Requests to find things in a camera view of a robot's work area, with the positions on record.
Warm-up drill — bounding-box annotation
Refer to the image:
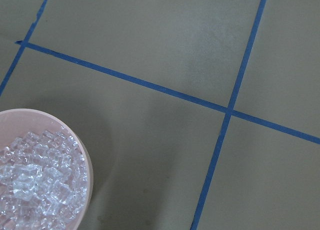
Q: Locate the pink bowl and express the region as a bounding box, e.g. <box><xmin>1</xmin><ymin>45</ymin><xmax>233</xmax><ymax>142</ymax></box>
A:
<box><xmin>0</xmin><ymin>109</ymin><xmax>94</xmax><ymax>229</ymax></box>

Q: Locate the clear ice cubes pile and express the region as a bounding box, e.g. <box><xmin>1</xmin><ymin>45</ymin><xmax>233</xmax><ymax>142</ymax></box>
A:
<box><xmin>0</xmin><ymin>130</ymin><xmax>88</xmax><ymax>229</ymax></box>

